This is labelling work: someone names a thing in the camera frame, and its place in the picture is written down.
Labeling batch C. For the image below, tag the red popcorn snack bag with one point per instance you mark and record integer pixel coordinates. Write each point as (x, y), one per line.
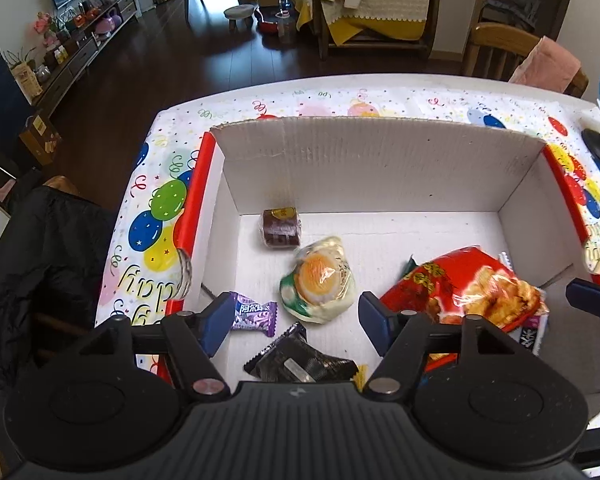
(449, 287)

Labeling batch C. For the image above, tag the brown round cake snack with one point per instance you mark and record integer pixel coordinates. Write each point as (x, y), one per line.
(281, 228)

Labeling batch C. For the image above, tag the egg yolk pastry packet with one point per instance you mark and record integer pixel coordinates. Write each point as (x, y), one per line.
(321, 285)

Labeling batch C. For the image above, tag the wooden chair with pink cloth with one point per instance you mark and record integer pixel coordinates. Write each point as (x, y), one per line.
(508, 54)

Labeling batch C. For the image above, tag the blue chocolate snack packet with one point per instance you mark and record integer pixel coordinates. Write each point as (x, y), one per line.
(522, 310)

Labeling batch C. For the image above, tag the yellow snack packet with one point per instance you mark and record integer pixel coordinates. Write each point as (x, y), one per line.
(360, 377)

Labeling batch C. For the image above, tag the long dark tv cabinet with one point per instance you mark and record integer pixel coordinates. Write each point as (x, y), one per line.
(43, 74)

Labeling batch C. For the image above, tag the red and white cardboard box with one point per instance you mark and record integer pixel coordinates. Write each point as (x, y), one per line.
(392, 189)

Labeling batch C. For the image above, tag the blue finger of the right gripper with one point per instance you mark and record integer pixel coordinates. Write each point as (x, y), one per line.
(584, 295)

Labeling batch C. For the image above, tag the black jacket on chair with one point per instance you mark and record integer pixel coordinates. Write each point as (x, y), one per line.
(53, 253)

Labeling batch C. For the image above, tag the sofa with cream cover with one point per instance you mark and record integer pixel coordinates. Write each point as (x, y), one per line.
(392, 24)

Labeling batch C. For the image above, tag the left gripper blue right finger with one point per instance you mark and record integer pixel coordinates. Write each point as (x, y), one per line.
(380, 324)

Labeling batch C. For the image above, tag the black snack packet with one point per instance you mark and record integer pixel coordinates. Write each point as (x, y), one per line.
(290, 358)

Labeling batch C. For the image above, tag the balloon birthday tablecloth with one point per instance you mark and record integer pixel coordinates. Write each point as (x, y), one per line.
(143, 266)

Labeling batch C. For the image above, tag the brown cardboard box on floor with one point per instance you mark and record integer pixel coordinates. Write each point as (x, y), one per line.
(41, 139)

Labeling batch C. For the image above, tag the small white stool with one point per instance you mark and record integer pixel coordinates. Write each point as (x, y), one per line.
(243, 13)

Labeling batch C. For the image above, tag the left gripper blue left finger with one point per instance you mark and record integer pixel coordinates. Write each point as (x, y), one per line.
(215, 322)

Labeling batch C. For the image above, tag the purple candy wrapper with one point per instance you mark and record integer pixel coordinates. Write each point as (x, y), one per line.
(250, 315)

